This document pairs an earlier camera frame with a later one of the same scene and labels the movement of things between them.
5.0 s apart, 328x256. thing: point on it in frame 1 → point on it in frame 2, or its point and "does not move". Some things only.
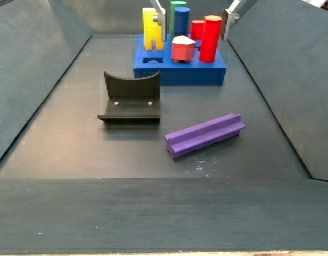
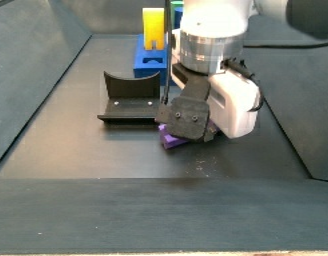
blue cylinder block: [182, 21] does not move
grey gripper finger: [162, 16] → [227, 97]
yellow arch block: [152, 30] does not move
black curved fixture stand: [132, 100] does not move
